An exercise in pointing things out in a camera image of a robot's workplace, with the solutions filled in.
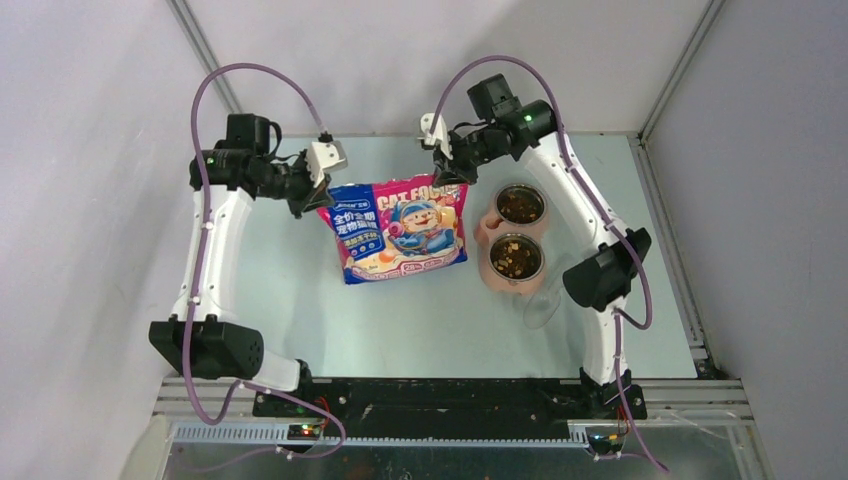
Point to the pink double bowl stand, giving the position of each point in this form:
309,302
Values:
483,234

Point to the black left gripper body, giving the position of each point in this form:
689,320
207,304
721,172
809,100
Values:
300,187

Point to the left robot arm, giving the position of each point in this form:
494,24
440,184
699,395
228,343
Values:
203,334

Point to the far steel bowl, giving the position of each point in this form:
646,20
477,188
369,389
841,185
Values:
520,204

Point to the brown kibble in bowls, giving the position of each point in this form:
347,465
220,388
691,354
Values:
536,231

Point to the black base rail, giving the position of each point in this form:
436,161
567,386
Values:
457,409

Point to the pet food bag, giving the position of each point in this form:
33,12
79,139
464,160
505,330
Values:
395,229

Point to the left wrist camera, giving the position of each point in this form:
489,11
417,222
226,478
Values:
324,156

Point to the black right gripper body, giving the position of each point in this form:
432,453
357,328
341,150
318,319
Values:
468,153

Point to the aluminium frame front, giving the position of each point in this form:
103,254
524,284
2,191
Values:
711,406

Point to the near steel bowl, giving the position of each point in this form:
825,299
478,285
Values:
516,257

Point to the steel bowl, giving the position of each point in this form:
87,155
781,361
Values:
520,204
516,257

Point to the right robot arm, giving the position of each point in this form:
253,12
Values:
601,269

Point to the clear plastic scoop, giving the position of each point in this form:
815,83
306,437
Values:
544,303

